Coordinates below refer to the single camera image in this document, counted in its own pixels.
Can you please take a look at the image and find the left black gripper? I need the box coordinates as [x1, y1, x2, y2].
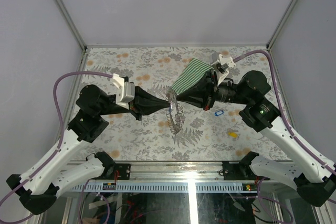
[98, 86, 172, 121]

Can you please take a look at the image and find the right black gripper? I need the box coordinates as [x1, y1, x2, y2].
[177, 69, 251, 110]

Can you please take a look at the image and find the blue key tag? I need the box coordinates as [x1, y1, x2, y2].
[214, 110, 224, 116]

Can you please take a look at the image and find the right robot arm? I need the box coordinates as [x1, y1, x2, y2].
[177, 70, 335, 207]

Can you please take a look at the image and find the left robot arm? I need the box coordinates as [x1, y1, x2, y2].
[6, 84, 170, 215]

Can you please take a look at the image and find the green striped cloth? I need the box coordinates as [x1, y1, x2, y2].
[171, 58, 213, 95]

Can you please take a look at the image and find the yellow key tag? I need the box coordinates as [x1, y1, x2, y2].
[227, 129, 239, 138]

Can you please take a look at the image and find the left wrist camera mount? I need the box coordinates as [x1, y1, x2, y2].
[112, 73, 135, 109]

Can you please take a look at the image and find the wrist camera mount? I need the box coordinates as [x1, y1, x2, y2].
[210, 52, 236, 86]
[112, 73, 135, 109]

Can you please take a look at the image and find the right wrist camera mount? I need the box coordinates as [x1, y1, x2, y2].
[210, 52, 236, 86]

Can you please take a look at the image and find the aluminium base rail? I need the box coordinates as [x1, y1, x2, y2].
[38, 159, 321, 193]

